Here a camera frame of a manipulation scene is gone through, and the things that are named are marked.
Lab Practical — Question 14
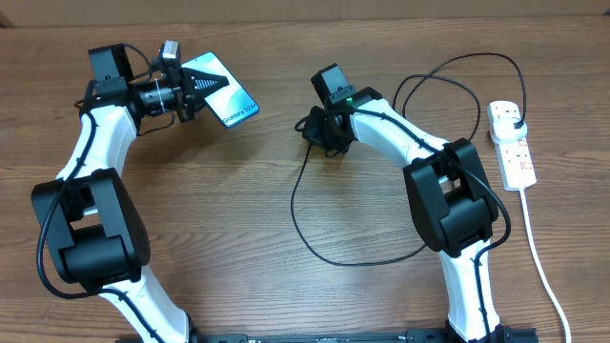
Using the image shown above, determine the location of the blue Galaxy smartphone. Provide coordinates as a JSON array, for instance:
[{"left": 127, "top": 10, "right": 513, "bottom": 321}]
[{"left": 182, "top": 51, "right": 259, "bottom": 128}]

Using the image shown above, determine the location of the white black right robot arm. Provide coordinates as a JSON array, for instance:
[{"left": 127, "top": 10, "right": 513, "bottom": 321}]
[{"left": 295, "top": 64, "right": 508, "bottom": 342}]

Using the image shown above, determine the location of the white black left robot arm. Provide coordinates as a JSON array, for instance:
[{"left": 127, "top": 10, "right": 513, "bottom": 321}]
[{"left": 30, "top": 40, "right": 239, "bottom": 342}]

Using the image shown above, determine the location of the white charger plug adapter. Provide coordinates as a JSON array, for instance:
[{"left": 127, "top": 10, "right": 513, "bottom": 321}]
[{"left": 490, "top": 117, "right": 528, "bottom": 144}]

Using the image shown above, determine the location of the white power strip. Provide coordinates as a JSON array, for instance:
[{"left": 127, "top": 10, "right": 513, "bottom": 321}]
[{"left": 487, "top": 100, "right": 537, "bottom": 192}]

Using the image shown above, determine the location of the white power strip cord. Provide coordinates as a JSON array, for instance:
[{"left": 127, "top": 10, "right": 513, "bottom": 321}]
[{"left": 518, "top": 188, "right": 573, "bottom": 343}]

